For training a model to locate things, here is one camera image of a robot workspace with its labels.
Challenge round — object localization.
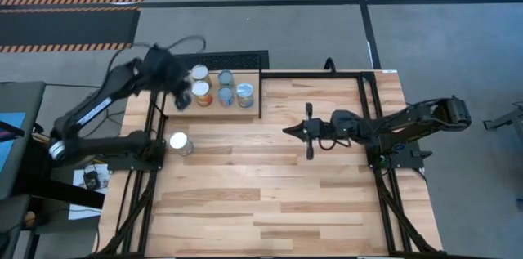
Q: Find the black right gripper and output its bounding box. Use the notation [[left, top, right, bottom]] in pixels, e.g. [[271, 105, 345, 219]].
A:
[[282, 102, 334, 161]]

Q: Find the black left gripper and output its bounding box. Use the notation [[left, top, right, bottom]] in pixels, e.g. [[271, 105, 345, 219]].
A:
[[142, 45, 193, 112]]

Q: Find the orange label tin can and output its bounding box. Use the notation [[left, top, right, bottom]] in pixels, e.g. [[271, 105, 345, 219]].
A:
[[190, 64, 212, 84]]

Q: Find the orange can bright lid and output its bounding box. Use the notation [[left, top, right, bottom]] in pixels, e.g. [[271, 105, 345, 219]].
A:
[[191, 80, 213, 108]]

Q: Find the green yellow label can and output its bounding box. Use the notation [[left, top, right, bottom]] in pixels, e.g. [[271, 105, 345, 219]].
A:
[[217, 69, 235, 88]]

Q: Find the blue red label can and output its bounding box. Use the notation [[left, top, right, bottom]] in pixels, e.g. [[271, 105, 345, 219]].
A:
[[217, 85, 235, 108]]

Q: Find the multicoloured label tin can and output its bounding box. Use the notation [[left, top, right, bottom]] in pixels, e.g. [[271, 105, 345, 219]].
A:
[[235, 82, 255, 109]]

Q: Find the black keyboard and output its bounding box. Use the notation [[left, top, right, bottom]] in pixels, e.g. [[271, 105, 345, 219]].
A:
[[186, 50, 270, 71]]

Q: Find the shiny silver lid can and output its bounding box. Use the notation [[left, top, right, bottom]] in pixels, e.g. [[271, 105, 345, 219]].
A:
[[168, 131, 194, 157]]

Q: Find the black floor tape strip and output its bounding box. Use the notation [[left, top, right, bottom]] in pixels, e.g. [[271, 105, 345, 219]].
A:
[[122, 0, 523, 9], [351, 0, 382, 70]]

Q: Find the small black device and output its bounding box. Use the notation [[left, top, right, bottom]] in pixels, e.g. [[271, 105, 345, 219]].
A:
[[83, 171, 101, 190]]

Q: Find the white paper box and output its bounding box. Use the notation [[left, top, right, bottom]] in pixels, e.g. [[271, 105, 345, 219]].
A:
[[67, 167, 111, 221]]

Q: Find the grey desk top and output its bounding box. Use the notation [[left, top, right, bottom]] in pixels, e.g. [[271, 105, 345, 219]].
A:
[[0, 81, 47, 201]]

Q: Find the black desk base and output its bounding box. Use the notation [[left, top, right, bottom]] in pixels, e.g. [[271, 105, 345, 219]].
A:
[[11, 136, 106, 211]]

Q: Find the blue screen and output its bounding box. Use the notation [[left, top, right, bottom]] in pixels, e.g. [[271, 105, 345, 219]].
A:
[[0, 112, 27, 174]]

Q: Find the black aluminium rig frame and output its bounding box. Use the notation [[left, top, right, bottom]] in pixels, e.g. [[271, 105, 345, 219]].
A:
[[96, 69, 446, 258]]

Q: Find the wooden shelf with black frame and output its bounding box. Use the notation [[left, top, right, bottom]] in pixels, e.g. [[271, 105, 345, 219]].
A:
[[163, 51, 264, 125]]

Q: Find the black cable loop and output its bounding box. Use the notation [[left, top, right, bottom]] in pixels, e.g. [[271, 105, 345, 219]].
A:
[[323, 56, 338, 75]]

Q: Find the black floor cable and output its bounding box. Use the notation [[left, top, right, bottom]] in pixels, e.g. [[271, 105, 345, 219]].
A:
[[44, 82, 108, 89]]

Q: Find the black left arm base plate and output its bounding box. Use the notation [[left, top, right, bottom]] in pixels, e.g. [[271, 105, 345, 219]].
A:
[[106, 152, 165, 172]]

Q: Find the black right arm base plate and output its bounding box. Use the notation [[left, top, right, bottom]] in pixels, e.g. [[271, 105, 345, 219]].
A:
[[364, 138, 434, 171]]

